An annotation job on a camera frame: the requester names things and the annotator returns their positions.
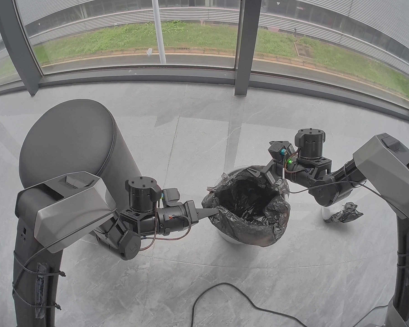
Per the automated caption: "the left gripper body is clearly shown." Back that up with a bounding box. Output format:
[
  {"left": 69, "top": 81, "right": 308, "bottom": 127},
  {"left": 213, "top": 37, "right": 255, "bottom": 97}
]
[{"left": 156, "top": 200, "right": 199, "bottom": 235}]

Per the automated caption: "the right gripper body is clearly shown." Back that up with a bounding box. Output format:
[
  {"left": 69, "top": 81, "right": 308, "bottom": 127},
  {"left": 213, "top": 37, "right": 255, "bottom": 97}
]
[{"left": 260, "top": 160, "right": 295, "bottom": 187}]

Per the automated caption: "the black plastic bag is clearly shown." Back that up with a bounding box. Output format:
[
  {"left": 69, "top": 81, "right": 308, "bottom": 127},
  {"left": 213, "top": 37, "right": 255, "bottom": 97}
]
[{"left": 202, "top": 171, "right": 291, "bottom": 248}]

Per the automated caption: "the white trash bin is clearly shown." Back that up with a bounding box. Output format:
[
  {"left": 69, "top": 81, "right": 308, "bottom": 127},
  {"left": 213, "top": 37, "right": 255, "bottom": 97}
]
[{"left": 209, "top": 165, "right": 291, "bottom": 245}]

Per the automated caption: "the crumpled black plastic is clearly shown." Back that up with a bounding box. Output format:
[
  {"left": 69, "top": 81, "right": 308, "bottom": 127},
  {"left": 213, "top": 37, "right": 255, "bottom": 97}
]
[{"left": 325, "top": 202, "right": 364, "bottom": 225}]

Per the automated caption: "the window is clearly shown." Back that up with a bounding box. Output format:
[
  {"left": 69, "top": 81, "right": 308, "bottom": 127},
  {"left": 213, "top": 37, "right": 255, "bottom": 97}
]
[{"left": 0, "top": 0, "right": 409, "bottom": 132}]

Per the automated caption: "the dark grey round chair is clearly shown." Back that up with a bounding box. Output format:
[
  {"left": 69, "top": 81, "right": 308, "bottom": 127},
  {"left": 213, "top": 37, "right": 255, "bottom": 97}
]
[{"left": 18, "top": 99, "right": 135, "bottom": 248}]

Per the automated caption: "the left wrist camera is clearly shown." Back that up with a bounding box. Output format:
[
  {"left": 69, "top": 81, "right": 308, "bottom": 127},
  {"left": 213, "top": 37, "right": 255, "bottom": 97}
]
[{"left": 162, "top": 188, "right": 182, "bottom": 208}]

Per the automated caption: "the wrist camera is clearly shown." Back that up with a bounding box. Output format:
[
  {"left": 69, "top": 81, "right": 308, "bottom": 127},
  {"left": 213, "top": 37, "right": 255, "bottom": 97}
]
[
  {"left": 268, "top": 141, "right": 295, "bottom": 164},
  {"left": 162, "top": 188, "right": 182, "bottom": 208}
]

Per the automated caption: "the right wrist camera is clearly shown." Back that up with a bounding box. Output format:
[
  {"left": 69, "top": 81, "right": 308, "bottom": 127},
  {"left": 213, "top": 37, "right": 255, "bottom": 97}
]
[{"left": 268, "top": 141, "right": 295, "bottom": 164}]

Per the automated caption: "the black cable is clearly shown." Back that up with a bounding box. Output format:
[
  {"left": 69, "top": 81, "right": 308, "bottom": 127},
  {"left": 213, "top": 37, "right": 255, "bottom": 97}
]
[{"left": 191, "top": 282, "right": 308, "bottom": 327}]

